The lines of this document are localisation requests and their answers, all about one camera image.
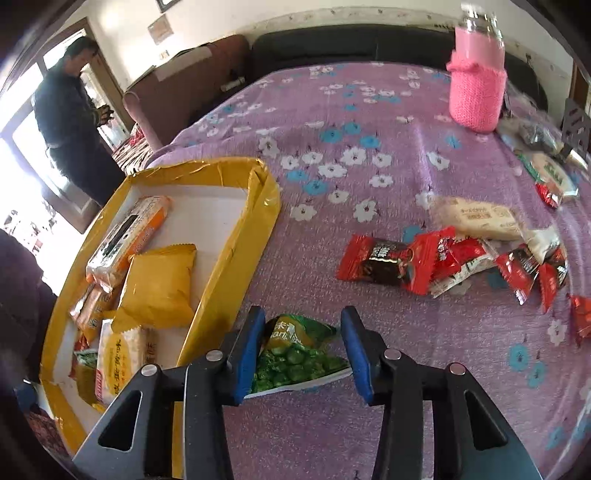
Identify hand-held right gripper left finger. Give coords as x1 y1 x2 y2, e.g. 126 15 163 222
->
71 306 269 480

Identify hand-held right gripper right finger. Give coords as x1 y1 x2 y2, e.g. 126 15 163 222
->
341 306 544 480

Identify green pea packet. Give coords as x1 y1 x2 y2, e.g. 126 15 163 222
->
245 314 354 398
74 348 100 407

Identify yellow white egg roll pack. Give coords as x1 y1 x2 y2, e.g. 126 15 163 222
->
95 320 158 407

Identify yellow taped cardboard box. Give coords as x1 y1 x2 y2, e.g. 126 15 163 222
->
39 157 282 455

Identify small orange snack pack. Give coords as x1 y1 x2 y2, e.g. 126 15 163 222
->
69 281 123 344

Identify red wafer packet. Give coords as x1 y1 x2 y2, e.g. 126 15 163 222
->
69 333 92 365

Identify beige cracker pack black stripe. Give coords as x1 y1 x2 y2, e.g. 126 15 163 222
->
86 195 172 292

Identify dark red twist candy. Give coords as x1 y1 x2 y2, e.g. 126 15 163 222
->
335 234 419 287

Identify purple floral tablecloth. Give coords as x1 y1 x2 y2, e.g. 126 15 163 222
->
148 62 591 480

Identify white and red candy packet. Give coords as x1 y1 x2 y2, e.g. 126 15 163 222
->
429 237 499 298

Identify long cream biscuit pack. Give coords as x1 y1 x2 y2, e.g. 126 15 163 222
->
429 196 527 241

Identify small white candy packet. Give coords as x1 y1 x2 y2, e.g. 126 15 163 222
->
526 226 561 264

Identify red brown snack packet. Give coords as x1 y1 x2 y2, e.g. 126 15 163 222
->
570 294 591 337

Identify dark cloth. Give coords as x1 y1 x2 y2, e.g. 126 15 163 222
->
0 228 70 480

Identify red patterned cushion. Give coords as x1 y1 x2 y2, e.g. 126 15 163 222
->
113 127 155 176

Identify green and white snack pack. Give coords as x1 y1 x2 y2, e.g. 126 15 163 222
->
517 152 580 199

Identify brown armchair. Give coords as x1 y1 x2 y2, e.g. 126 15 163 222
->
122 34 252 151

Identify clear plastic bag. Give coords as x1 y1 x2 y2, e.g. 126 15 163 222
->
496 117 566 155

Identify pink knit-covered bottle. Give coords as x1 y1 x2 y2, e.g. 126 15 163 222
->
445 2 508 134

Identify glass door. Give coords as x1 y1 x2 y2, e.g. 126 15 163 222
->
0 16 125 232

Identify black sofa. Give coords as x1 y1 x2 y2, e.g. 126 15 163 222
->
252 23 550 112

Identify grey phone stand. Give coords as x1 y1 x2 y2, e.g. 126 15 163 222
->
561 98 591 160

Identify wall sign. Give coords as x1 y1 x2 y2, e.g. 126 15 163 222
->
148 14 175 46

